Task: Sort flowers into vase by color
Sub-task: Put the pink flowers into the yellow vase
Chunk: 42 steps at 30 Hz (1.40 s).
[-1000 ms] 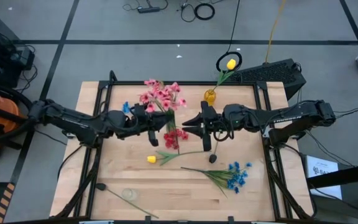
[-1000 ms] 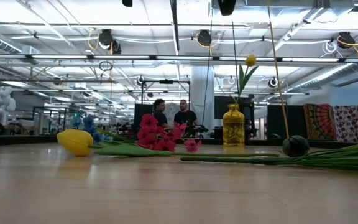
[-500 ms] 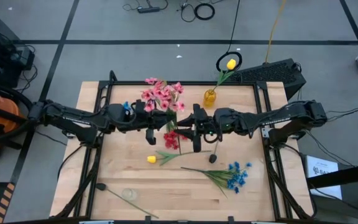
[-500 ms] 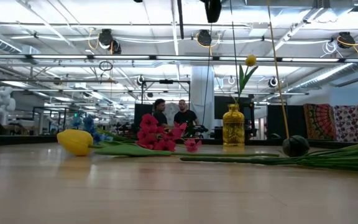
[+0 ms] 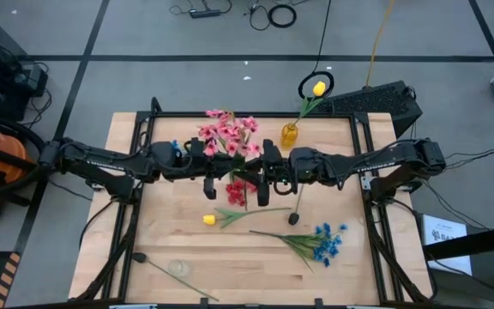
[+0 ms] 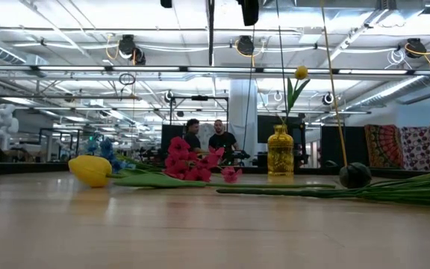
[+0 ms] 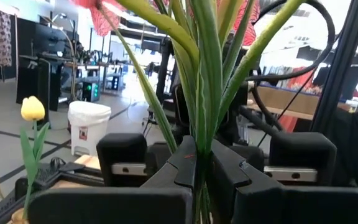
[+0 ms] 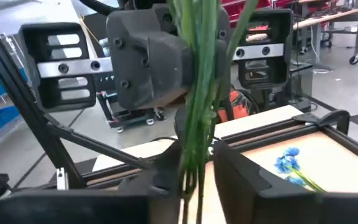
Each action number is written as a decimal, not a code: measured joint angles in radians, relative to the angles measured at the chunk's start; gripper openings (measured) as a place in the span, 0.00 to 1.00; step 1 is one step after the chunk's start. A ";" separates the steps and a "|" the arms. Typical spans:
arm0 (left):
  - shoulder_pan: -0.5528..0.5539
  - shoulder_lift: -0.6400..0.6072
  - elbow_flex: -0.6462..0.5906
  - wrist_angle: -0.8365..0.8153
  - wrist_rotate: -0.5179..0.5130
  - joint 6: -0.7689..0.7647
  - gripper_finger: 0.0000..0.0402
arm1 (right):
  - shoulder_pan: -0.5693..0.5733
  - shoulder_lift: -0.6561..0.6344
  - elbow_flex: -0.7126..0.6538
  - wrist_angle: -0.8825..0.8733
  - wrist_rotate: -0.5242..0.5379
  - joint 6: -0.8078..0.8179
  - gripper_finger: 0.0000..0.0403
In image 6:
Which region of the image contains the red mandala patterned cloth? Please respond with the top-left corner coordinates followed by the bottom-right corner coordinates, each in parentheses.
top-left (364, 124), bottom-right (405, 169)

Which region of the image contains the black overhead camera boom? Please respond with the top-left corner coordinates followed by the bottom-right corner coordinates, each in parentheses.
top-left (205, 0), bottom-right (216, 67)

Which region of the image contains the yellow glass vase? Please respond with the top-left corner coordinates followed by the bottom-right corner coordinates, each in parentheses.
top-left (267, 124), bottom-right (295, 177)

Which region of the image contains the large blue flower bunch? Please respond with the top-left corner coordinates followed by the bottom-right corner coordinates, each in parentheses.
top-left (216, 168), bottom-right (430, 209)

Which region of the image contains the person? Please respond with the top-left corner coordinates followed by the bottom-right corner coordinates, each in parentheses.
top-left (183, 118), bottom-right (205, 154)
top-left (208, 119), bottom-right (240, 165)

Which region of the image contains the small blue flower bunch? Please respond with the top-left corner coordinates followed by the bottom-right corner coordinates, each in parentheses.
top-left (86, 137), bottom-right (163, 175)

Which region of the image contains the red artificial flower bunch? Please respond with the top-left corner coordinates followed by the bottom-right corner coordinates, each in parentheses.
top-left (163, 136), bottom-right (244, 185)

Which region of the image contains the white sculpture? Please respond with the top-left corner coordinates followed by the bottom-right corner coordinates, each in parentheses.
top-left (0, 103), bottom-right (20, 150)

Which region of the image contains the black artificial tulip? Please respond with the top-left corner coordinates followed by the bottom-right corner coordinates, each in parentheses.
top-left (338, 161), bottom-right (373, 189)

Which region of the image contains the yellow hanging cable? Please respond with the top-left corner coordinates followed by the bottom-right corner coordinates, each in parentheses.
top-left (319, 0), bottom-right (349, 168)

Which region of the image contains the purple patterned white cloth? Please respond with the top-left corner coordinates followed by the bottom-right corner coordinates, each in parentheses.
top-left (400, 126), bottom-right (430, 172)

